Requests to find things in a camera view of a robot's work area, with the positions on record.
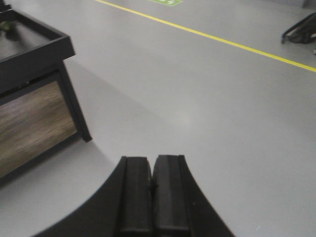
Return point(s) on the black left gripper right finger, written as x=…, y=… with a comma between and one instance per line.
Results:
x=180, y=209

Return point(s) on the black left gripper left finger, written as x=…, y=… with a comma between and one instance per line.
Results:
x=121, y=207

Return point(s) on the black side table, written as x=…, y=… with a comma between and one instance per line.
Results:
x=39, y=109

